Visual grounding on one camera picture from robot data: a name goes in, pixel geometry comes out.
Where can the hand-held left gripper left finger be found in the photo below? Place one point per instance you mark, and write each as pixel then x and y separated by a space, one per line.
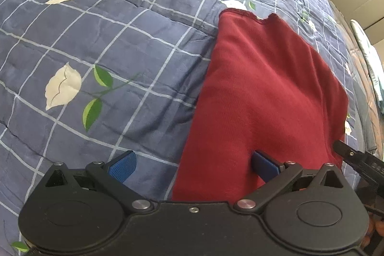
pixel 123 167

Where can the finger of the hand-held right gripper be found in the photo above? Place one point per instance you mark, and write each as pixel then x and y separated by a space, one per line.
pixel 348 152

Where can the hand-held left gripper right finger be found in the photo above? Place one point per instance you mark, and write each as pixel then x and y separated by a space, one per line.
pixel 264 166

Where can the red knit garment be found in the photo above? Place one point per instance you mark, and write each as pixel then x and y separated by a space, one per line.
pixel 264 88

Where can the blue checked floral blanket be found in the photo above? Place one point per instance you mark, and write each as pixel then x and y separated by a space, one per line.
pixel 120 34

